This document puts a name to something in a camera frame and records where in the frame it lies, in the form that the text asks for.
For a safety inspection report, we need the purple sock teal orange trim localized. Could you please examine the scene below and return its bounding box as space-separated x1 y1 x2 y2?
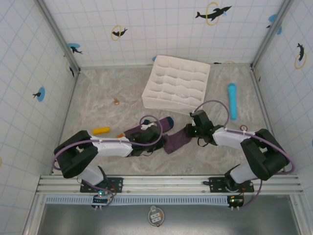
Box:
163 129 193 155
116 117 175 142

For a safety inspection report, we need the white fabric drawer organizer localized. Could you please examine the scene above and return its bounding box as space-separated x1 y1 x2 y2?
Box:
141 55 211 116

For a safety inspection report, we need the blue toy microphone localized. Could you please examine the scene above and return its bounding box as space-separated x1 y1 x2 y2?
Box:
227 83 238 120

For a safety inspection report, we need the yellow block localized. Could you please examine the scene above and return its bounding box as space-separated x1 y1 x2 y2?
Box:
92 126 111 135

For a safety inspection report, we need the round socket sticker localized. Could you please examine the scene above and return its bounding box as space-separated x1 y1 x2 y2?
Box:
147 205 165 226

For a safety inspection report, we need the blue circle shark sticker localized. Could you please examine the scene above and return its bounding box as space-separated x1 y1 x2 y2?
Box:
67 43 83 55

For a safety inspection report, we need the aluminium mounting rail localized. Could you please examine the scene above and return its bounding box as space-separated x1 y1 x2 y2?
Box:
36 174 304 195

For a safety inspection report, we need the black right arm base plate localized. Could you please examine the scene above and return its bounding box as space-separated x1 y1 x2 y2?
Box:
209 176 254 193

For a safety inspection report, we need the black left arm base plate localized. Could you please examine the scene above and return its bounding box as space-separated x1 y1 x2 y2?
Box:
80 177 124 194

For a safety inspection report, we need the white slotted cable duct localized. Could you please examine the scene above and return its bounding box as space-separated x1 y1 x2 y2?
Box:
45 195 232 205

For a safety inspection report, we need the aluminium table side rail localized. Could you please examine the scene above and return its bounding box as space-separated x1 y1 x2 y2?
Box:
250 68 287 175
50 70 81 175

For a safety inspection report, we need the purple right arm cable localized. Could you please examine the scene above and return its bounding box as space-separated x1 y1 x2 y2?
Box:
194 99 296 211

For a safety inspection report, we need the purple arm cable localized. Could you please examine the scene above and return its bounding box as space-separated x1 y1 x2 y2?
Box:
194 99 296 211
53 115 164 209

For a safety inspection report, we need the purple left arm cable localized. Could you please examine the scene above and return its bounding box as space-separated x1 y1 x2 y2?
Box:
53 115 164 209

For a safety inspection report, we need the large dolphin yellow ring sticker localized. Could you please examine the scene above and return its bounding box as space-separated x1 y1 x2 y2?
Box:
195 1 232 26

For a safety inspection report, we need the aluminium frame post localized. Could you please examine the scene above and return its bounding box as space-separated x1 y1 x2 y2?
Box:
249 0 294 70
36 0 81 74

